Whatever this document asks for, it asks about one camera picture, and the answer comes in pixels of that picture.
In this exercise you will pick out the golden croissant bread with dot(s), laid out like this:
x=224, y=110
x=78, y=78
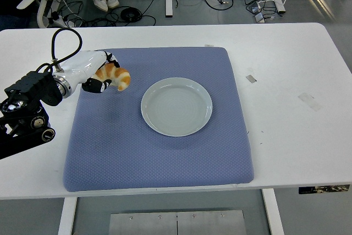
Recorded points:
x=116, y=75

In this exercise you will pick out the grey round plate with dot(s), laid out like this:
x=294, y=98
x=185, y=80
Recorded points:
x=176, y=108

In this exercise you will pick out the grey metal plate with screws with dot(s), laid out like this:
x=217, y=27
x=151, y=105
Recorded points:
x=176, y=224

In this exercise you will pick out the grey power adapter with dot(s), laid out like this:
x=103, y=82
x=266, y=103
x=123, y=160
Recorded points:
x=259, y=18

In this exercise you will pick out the small grey tape strip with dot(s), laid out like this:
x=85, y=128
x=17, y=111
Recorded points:
x=251, y=78

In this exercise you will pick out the large clear tape strip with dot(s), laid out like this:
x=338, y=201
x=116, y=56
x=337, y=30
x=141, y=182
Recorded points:
x=310, y=101

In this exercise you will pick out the black table control panel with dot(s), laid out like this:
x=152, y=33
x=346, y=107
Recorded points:
x=324, y=189

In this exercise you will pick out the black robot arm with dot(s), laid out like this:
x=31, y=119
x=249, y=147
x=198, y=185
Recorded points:
x=33, y=83

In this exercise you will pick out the blue textured mat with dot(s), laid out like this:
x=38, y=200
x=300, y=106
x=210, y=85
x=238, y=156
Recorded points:
x=123, y=149

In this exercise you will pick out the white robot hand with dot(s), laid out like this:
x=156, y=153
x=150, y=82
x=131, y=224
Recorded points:
x=79, y=64

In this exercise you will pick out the white table leg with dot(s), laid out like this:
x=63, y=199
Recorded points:
x=273, y=213
x=67, y=215

